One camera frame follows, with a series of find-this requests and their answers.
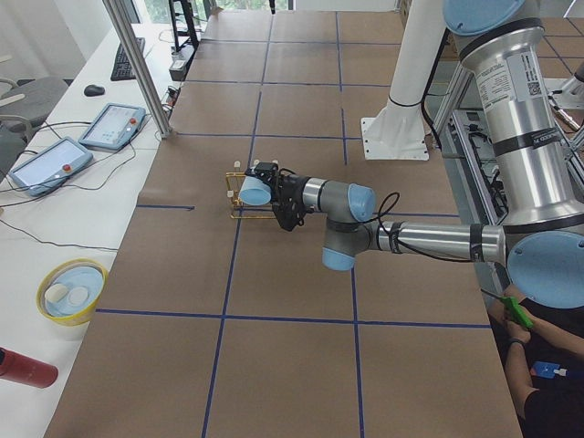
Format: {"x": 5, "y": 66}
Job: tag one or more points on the gold wire cup holder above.
{"x": 234, "y": 181}

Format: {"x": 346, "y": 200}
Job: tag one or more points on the black computer mouse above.
{"x": 93, "y": 90}

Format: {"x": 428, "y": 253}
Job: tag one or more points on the teach pendant tablet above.
{"x": 50, "y": 168}
{"x": 113, "y": 128}

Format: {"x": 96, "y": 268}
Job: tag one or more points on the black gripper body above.
{"x": 290, "y": 192}

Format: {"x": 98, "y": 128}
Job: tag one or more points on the black keyboard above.
{"x": 122, "y": 69}

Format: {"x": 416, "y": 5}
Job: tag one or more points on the lower teach pendant tablet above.
{"x": 50, "y": 168}

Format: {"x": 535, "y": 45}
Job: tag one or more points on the green handled tool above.
{"x": 512, "y": 306}

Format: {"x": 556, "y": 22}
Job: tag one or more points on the red cylinder bottle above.
{"x": 19, "y": 368}

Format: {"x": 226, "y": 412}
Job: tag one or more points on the grey office chair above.
{"x": 26, "y": 109}

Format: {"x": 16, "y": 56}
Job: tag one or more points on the aluminium frame post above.
{"x": 124, "y": 30}

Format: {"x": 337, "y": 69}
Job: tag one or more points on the light blue plastic cup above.
{"x": 255, "y": 192}

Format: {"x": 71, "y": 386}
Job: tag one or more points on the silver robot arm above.
{"x": 540, "y": 241}

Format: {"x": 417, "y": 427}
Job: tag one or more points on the upper teach pendant tablet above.
{"x": 113, "y": 128}

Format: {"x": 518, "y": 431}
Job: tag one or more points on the yellow bowl with blue plate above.
{"x": 69, "y": 294}

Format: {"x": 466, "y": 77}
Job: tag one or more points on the seated person in black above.
{"x": 543, "y": 365}

